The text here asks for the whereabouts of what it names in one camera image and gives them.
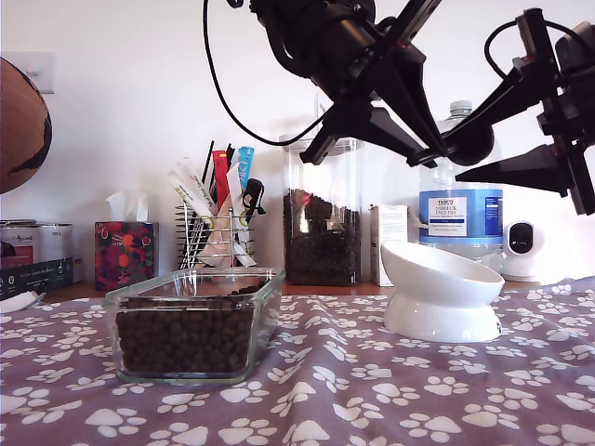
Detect black measuring scoop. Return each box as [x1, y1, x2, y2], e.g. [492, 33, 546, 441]
[407, 123, 496, 167]

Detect white tilted cat bowl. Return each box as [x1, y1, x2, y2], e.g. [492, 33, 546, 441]
[379, 241, 507, 344]

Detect large clear water bottle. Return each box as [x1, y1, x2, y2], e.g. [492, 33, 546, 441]
[417, 100, 506, 276]

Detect white carton box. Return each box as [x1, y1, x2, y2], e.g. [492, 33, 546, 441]
[369, 204, 420, 288]

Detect blue sachet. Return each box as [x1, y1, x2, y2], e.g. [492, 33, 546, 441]
[236, 147, 257, 192]

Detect clear kibble canister white lid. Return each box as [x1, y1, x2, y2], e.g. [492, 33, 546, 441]
[277, 92, 364, 288]

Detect black clip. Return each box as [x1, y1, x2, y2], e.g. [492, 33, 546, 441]
[242, 179, 268, 217]

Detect white sachet red print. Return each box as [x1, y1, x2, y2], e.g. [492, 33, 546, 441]
[176, 158, 221, 217]

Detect white sachet green print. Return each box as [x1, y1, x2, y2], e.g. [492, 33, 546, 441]
[164, 170, 217, 219]

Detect white tissue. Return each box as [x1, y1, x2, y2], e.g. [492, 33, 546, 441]
[105, 189, 151, 224]

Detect purple paw print cloth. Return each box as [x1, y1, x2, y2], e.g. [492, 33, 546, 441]
[0, 277, 595, 446]

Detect floral tissue box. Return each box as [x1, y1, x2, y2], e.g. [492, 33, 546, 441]
[94, 221, 160, 292]

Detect glass container of kibble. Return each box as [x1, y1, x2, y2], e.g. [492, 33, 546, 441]
[102, 267, 286, 386]

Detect tin can white label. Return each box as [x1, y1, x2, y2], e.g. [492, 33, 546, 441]
[36, 223, 74, 264]

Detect round wooden board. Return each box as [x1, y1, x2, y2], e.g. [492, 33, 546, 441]
[0, 58, 53, 196]

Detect dark green printed box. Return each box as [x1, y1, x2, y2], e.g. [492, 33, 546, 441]
[0, 257, 75, 302]

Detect tin can dark label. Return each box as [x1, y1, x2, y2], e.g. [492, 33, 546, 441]
[0, 219, 40, 271]

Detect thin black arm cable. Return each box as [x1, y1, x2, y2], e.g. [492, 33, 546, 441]
[483, 19, 526, 81]
[202, 0, 326, 148]

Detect small white round camera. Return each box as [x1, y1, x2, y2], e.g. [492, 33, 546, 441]
[500, 220, 545, 282]

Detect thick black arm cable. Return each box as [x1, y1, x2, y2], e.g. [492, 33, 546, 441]
[262, 13, 303, 78]

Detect white sachet green ring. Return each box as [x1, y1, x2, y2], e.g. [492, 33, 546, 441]
[225, 162, 258, 269]

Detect chrome wire holder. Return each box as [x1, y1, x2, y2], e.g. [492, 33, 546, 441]
[175, 203, 257, 271]

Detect white wall switch plate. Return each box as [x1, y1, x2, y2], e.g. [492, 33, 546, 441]
[0, 51, 57, 97]

